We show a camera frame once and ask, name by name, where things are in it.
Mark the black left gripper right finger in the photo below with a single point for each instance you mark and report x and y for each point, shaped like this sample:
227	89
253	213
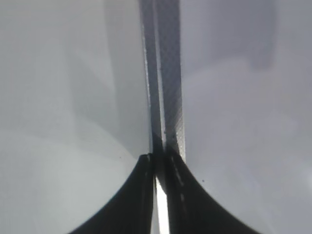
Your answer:
191	210

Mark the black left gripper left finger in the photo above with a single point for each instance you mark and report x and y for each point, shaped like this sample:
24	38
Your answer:
130	210

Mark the white board with grey frame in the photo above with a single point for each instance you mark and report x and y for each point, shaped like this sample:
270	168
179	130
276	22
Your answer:
74	116

